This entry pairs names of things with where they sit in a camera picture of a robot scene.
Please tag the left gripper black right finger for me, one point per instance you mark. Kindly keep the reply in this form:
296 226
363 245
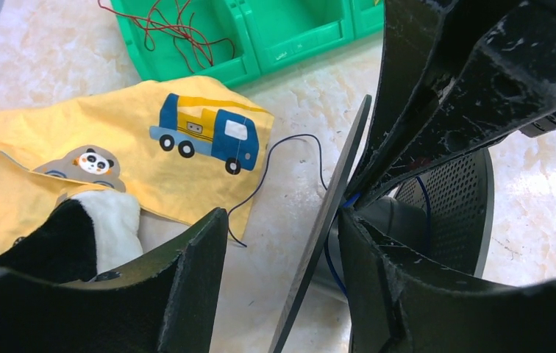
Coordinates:
401 301

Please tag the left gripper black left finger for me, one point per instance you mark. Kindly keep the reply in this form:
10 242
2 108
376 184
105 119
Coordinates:
162 301

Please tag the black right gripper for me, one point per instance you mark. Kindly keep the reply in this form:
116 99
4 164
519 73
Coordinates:
492 73

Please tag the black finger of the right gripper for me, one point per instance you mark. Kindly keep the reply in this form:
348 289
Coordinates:
411 34

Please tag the grey plastic cable spool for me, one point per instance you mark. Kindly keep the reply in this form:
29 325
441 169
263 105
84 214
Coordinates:
454 230

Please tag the yellow cartoon print cloth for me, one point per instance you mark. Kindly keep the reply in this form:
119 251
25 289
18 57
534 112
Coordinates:
181 148

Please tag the green three-compartment plastic bin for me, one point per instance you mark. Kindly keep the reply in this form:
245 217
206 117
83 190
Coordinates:
237 41

